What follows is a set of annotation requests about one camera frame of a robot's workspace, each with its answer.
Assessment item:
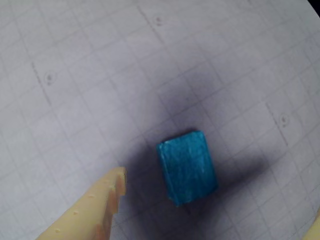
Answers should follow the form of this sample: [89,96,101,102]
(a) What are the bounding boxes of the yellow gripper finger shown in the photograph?
[302,215,320,240]
[33,166,128,240]

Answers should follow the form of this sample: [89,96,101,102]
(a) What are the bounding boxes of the blue wooden block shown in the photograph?
[156,129,218,208]

